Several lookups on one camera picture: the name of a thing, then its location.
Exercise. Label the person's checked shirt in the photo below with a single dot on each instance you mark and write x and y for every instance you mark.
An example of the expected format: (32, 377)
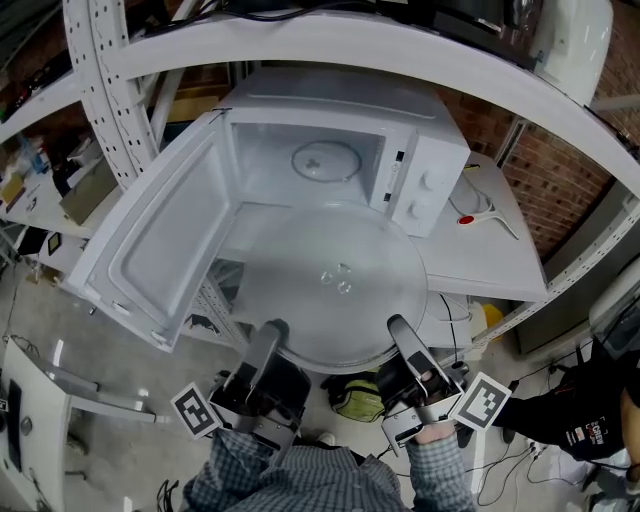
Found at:
(320, 480)

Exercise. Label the brown cardboard box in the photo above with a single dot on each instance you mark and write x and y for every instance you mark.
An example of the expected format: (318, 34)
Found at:
(187, 110)

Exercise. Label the white device with red button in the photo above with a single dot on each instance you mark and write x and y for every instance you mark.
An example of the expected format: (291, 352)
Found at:
(466, 220)

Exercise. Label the round glass turntable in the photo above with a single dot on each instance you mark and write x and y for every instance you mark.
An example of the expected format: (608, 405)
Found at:
(310, 300)

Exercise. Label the yellow bin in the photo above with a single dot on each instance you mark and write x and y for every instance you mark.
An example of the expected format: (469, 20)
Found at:
(494, 322)

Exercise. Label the white machine with black panel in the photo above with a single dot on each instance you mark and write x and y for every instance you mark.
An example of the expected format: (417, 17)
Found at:
(35, 440)

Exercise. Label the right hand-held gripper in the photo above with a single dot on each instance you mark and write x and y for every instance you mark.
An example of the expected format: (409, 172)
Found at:
(480, 402)

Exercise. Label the black appliance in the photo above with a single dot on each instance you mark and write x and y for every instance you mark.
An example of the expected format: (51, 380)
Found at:
(480, 20)

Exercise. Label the person's left forearm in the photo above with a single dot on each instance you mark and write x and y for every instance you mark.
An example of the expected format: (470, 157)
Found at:
(230, 465)

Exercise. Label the yellow-green backpack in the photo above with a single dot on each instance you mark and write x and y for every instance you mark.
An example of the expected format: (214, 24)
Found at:
(357, 400)

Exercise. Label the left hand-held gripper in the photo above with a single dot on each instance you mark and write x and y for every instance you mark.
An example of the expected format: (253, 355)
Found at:
(270, 405)

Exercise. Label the olive green rectangular box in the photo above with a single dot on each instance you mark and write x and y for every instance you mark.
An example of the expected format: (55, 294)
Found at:
(85, 197)

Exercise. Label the white glossy appliance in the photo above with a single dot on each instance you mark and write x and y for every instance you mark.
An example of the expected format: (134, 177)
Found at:
(570, 45)

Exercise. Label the white metal shelving rack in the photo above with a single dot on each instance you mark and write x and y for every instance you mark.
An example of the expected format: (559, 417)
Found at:
(100, 75)

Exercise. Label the person's white shoe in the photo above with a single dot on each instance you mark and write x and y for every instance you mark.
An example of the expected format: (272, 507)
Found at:
(325, 439)

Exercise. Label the person's right forearm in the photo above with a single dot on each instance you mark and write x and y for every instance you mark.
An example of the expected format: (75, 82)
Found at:
(435, 475)

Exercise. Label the white microwave oven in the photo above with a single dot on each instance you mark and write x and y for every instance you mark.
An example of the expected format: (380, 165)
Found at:
(165, 235)

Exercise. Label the grey metal cabinet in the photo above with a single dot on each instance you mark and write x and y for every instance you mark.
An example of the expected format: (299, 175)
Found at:
(575, 300)

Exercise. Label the small black framed square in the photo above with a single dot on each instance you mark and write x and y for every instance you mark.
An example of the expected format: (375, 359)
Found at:
(53, 242)

